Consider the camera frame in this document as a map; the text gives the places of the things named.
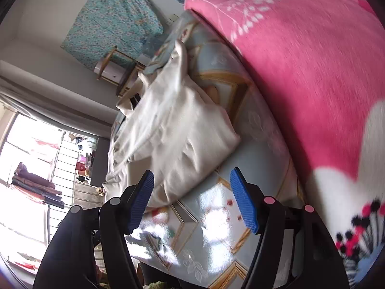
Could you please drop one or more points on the wooden chair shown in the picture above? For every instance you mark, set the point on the wooden chair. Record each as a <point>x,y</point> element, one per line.
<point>134,76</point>

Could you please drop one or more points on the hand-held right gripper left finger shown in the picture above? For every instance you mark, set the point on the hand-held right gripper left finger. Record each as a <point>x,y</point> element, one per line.
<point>141,201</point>

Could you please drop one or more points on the pink floral blanket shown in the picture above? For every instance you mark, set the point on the pink floral blanket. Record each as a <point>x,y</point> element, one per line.
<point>300,81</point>

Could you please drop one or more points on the dark grey panel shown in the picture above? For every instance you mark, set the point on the dark grey panel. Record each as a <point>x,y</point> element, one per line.
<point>100,162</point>

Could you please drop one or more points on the cream zip jacket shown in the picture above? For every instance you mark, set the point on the cream zip jacket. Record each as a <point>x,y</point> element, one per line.
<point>180,132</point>

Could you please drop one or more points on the teal floral wall cloth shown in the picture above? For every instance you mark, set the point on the teal floral wall cloth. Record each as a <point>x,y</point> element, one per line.
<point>114,15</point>

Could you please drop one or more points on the wall socket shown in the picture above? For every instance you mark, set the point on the wall socket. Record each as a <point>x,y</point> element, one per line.
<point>171,19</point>

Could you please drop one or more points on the grey curtain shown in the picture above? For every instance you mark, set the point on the grey curtain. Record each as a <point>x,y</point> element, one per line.
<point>60,102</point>

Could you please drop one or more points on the metal window railing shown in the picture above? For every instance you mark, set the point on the metal window railing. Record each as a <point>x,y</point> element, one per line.
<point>69,162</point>

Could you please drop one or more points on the white flat carton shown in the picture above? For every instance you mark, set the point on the white flat carton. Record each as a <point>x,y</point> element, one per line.
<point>111,72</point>

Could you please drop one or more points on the purple hanging clothes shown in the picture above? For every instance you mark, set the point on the purple hanging clothes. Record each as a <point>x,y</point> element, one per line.
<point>33,186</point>

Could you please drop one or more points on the patterned blue tablecloth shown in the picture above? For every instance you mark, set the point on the patterned blue tablecloth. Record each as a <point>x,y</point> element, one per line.
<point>210,204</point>

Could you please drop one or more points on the red gift box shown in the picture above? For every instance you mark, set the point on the red gift box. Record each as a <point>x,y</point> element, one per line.
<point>80,166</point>

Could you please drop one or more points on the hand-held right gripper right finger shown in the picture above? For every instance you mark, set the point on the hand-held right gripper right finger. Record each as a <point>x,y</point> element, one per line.
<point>245,204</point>

